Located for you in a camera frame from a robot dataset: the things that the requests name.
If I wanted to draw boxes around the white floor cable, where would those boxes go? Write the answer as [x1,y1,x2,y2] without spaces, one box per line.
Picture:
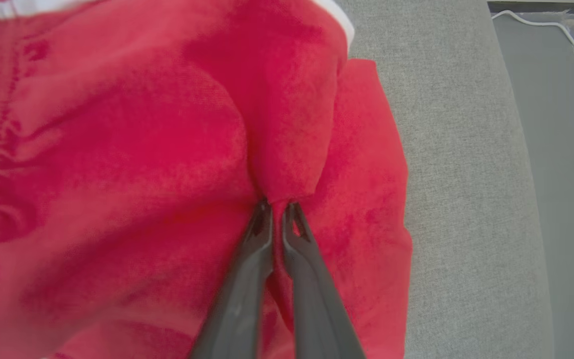
[491,9,574,245]

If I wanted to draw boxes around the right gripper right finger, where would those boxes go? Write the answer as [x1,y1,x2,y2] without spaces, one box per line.
[282,201,367,359]

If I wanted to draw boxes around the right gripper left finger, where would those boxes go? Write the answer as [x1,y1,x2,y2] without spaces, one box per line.
[190,199,274,359]

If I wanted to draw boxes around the grey fabric sofa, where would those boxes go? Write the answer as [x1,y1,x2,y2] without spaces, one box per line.
[334,0,555,359]

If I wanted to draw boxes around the red white shorts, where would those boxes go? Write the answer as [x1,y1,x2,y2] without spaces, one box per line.
[312,59,413,359]

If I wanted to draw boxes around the red basketball jersey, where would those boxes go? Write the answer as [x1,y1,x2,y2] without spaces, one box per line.
[0,0,356,359]

